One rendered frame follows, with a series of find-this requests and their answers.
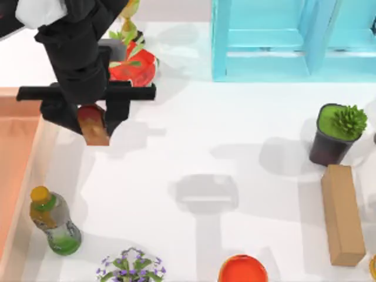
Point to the red and brown bottle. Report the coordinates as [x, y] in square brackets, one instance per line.
[94, 129]

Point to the red plant pot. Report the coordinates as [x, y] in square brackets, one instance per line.
[138, 70]

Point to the grey rounded box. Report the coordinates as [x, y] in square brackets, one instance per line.
[116, 50]

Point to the salmon shallow box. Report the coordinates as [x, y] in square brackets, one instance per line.
[14, 152]

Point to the green bottle with yellow cap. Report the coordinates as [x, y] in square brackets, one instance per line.
[55, 223]

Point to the light blue rack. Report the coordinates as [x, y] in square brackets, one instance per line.
[264, 64]

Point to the purple flower plant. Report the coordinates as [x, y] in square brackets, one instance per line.
[132, 268]

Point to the orange bowl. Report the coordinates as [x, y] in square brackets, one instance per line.
[242, 270]

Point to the dark pot with green plant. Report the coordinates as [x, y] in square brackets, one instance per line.
[332, 138]

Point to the brown cardboard box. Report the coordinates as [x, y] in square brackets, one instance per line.
[342, 214]

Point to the orange round thing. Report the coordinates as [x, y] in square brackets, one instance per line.
[373, 265]

